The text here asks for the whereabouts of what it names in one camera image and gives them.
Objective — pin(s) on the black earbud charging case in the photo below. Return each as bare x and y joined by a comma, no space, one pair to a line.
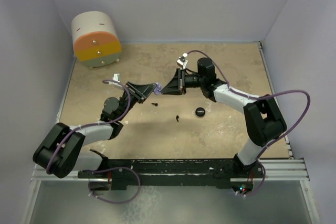
200,112

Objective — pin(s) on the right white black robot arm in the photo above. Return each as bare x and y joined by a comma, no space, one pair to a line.
263,119

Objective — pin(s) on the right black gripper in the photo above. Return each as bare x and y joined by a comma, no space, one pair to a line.
177,85

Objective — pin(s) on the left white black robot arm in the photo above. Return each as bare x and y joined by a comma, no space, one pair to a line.
60,149

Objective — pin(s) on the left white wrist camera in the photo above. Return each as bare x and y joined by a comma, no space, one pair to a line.
116,80

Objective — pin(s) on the aluminium extrusion rail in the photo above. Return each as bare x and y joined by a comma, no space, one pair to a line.
276,170

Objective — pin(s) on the purple earbud charging case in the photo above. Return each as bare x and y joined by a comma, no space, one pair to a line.
158,88

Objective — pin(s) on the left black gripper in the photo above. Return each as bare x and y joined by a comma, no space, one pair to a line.
140,92

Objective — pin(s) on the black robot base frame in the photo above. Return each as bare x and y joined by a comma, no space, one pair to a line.
222,173

